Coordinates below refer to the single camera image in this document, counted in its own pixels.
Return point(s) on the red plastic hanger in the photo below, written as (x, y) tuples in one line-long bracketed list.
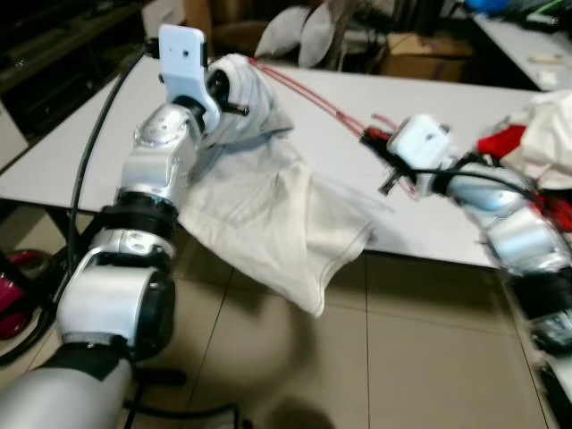
[(375, 136)]

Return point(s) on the white t-shirt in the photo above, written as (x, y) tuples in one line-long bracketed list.
[(277, 223)]

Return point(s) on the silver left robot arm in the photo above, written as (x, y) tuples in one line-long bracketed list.
[(116, 304)]

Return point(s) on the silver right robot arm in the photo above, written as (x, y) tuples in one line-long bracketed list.
[(518, 241)]

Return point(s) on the white folding table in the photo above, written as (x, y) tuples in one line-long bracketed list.
[(429, 98)]

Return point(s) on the brown cardboard box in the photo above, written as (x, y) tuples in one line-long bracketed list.
[(420, 58)]

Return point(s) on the crumpled red garment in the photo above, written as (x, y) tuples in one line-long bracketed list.
[(500, 143)]

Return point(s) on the crumpled cream white garment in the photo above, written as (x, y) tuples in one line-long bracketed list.
[(545, 134)]

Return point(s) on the white table with clutter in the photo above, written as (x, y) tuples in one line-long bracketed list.
[(527, 45)]

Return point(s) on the pink vacuum cleaner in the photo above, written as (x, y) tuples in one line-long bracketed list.
[(18, 295)]

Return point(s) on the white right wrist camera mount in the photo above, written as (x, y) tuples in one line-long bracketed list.
[(420, 143)]

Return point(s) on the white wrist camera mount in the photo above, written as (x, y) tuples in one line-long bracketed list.
[(183, 58), (420, 143)]

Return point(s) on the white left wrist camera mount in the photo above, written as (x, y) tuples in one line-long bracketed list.
[(183, 58)]

